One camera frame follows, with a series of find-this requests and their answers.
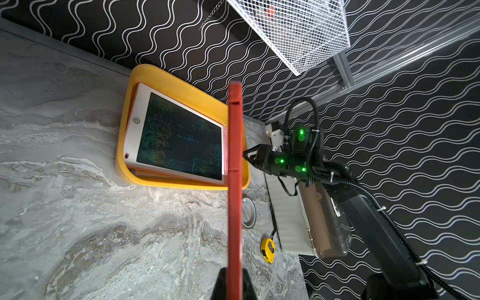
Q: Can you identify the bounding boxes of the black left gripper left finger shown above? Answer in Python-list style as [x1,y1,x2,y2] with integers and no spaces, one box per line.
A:
[210,267,228,300]

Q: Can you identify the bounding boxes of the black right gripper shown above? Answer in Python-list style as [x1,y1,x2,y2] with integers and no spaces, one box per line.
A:
[242,144,300,176]

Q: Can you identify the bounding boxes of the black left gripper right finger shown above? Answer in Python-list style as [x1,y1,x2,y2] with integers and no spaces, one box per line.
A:
[242,269,258,300]

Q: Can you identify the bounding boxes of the white writing tablet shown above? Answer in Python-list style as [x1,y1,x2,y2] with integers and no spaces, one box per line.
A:
[122,83,227,185]

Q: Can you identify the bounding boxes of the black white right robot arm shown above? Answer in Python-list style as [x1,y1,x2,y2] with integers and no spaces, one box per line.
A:
[243,97,465,300]

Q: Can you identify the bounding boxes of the yellow plastic storage tray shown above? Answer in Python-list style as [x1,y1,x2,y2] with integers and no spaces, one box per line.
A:
[115,64,251,190]

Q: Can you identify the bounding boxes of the yellow tape measure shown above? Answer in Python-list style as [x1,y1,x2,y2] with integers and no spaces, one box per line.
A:
[261,237,276,265]

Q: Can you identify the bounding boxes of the white toolbox brown lid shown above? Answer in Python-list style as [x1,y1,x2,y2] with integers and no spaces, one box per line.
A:
[265,174,353,258]

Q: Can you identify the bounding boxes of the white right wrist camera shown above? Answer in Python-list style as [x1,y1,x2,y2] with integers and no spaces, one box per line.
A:
[266,121,290,153]

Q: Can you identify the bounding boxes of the white wire mesh basket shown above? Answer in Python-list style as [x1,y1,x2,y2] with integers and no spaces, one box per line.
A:
[227,0,351,76]

